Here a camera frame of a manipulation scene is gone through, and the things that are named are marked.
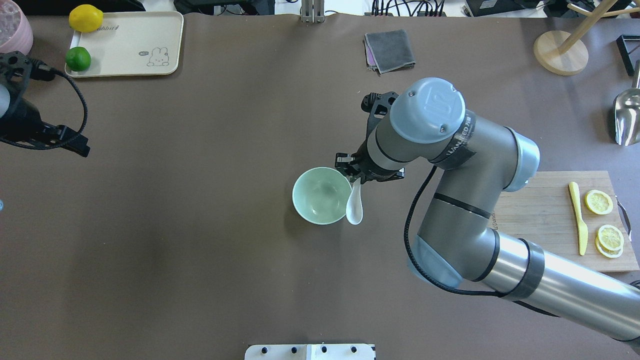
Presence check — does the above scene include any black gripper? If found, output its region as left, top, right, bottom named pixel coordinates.
left=334, top=151, right=405, bottom=184

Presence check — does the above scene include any white ceramic spoon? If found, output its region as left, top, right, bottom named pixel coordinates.
left=345, top=178, right=364, bottom=226

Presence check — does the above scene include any mint green bowl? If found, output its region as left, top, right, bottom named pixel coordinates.
left=291, top=167, right=352, bottom=225

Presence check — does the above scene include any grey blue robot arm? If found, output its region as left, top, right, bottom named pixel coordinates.
left=334, top=77, right=640, bottom=351

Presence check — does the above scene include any pink bowl of ice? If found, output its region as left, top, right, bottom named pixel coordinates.
left=0, top=0, right=34, bottom=55

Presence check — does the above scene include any grey folded cloth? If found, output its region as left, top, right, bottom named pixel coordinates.
left=363, top=29, right=416, bottom=75

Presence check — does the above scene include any yellow plastic knife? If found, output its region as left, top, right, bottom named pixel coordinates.
left=567, top=181, right=589, bottom=256

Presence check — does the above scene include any wooden mug tree stand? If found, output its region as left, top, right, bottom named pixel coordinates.
left=533, top=0, right=640, bottom=76

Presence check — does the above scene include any lemon slice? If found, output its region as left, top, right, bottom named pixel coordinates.
left=583, top=189, right=614, bottom=215
left=597, top=224, right=625, bottom=252
left=595, top=237, right=624, bottom=259

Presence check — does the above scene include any cream serving tray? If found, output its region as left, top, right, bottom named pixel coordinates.
left=64, top=11, right=185, bottom=78

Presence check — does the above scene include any metal scoop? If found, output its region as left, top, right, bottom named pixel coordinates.
left=614, top=60, right=640, bottom=147

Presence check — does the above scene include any green lime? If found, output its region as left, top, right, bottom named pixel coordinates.
left=65, top=47, right=92, bottom=72

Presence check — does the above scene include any yellow lemon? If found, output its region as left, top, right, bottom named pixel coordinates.
left=68, top=4, right=105, bottom=33

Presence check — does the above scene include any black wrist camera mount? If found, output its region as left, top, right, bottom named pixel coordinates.
left=360, top=91, right=399, bottom=138

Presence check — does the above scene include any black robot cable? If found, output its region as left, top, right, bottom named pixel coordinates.
left=403, top=165, right=561, bottom=319

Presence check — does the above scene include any aluminium frame post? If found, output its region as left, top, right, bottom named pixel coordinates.
left=300, top=0, right=325, bottom=24

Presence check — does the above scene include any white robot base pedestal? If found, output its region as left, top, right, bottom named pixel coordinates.
left=244, top=342, right=377, bottom=360

